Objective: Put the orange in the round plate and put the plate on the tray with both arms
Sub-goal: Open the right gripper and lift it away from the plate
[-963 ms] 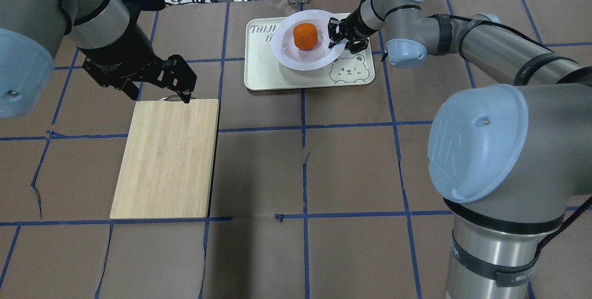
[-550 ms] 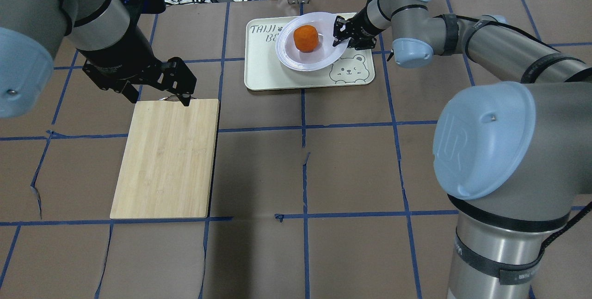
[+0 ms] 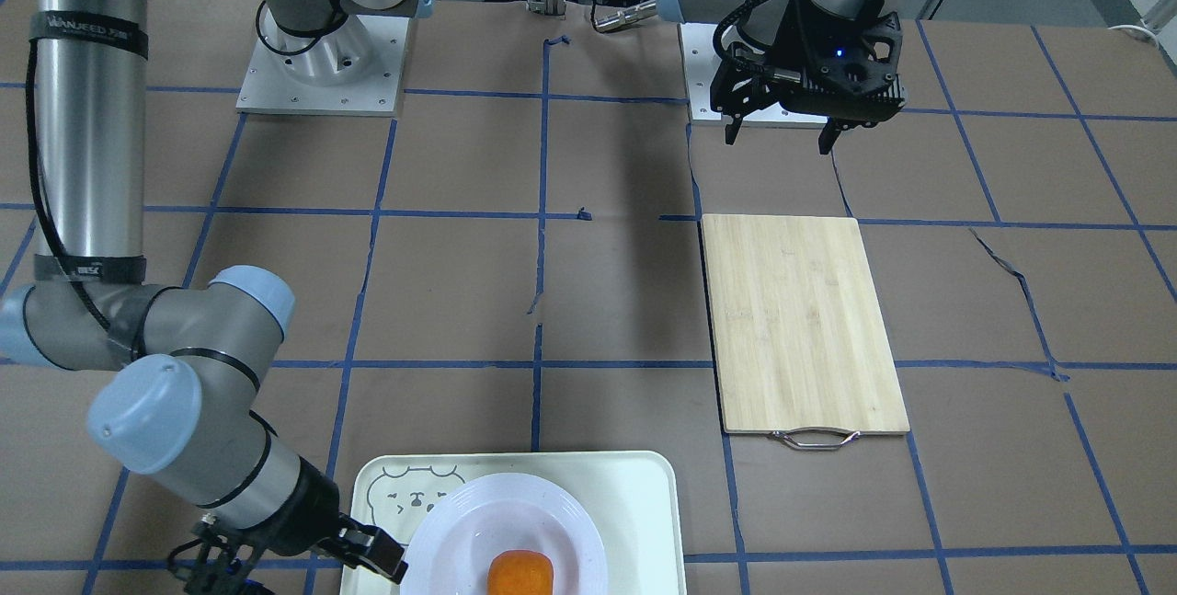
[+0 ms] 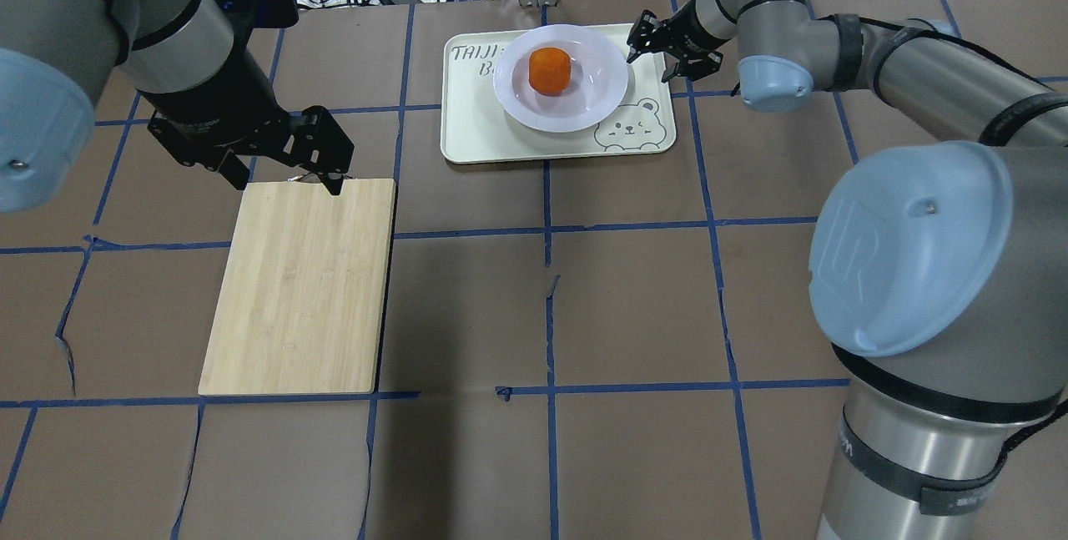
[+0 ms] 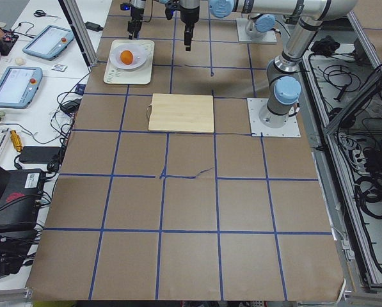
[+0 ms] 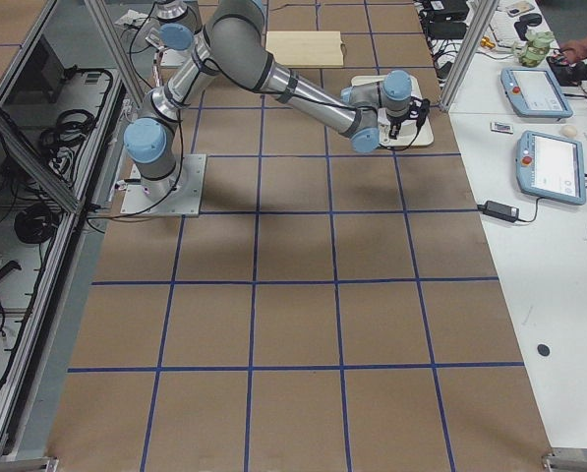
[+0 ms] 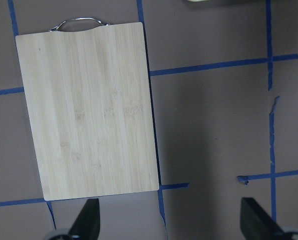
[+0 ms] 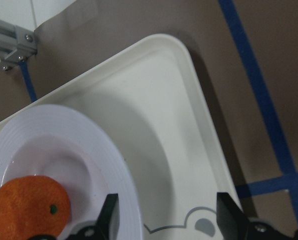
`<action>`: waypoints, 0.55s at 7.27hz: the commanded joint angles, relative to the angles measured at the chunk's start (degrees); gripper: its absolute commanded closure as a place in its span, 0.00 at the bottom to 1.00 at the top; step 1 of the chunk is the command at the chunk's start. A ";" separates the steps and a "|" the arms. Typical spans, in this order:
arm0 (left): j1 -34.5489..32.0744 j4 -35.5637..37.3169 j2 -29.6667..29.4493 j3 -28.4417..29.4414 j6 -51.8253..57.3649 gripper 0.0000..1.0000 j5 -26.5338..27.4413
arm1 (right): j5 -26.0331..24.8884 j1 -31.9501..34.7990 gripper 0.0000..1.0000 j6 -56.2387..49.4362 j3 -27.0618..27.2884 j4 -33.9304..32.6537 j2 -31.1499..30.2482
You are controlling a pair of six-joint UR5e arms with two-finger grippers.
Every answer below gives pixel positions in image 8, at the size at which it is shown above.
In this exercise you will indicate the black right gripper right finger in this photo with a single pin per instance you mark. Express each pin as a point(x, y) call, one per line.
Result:
point(232, 222)

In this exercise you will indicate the cream bear tray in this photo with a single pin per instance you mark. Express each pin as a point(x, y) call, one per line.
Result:
point(149, 102)

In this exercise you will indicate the white round plate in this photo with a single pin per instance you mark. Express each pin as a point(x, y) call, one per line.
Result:
point(63, 144)

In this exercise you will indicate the aluminium frame post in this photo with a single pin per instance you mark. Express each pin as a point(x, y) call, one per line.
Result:
point(16, 44)

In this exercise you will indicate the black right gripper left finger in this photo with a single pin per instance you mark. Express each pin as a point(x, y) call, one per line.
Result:
point(107, 224)

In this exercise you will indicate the orange fruit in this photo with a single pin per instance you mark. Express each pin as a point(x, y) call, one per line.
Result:
point(33, 205)

